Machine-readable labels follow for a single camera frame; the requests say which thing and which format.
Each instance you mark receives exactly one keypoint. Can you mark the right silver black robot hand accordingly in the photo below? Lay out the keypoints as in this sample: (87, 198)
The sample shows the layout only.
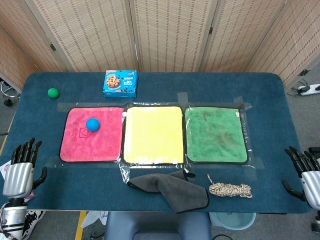
(311, 185)

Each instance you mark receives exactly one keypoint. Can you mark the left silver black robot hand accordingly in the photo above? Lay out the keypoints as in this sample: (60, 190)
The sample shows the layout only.
(18, 177)

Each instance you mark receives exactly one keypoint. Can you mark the blue ball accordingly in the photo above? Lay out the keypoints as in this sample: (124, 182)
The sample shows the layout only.
(93, 125)

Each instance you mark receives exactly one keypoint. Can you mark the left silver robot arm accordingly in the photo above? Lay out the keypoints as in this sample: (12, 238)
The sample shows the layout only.
(12, 220)

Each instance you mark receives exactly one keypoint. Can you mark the pink cloth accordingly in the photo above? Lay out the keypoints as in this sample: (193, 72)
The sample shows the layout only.
(90, 147)

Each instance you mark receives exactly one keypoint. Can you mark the green ball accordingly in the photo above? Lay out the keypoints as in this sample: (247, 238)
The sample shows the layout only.
(53, 93)

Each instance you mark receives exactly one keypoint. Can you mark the green cloth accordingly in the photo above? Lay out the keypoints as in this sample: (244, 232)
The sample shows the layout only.
(216, 135)

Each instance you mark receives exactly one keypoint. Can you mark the dark grey towel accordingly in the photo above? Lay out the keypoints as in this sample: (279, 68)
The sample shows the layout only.
(180, 192)

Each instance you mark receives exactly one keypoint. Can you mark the yellow cloth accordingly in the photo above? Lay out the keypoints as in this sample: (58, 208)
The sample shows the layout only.
(153, 135)

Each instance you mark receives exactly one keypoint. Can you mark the blue carpet table cover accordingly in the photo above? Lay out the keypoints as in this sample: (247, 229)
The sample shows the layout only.
(75, 187)

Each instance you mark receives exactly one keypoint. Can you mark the light blue bucket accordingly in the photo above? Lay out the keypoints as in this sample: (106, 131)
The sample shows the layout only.
(235, 221)

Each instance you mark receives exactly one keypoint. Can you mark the chrome stool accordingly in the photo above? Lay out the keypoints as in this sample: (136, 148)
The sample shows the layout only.
(8, 93)

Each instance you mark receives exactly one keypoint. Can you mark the white plastic bag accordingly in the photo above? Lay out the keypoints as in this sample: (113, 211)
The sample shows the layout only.
(93, 218)

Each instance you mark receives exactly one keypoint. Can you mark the white power strip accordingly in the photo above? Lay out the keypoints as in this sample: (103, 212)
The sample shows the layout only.
(310, 90)

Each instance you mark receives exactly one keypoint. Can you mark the clear plastic sheet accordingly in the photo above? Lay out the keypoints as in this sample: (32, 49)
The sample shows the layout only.
(124, 173)

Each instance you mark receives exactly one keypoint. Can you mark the blue cookie box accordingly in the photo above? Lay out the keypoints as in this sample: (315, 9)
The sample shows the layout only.
(120, 83)

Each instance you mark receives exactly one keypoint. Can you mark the blue padded seat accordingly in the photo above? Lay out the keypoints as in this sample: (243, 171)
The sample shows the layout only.
(157, 226)

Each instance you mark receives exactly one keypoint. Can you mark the woven folding screen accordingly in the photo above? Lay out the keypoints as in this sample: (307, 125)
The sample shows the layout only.
(170, 32)

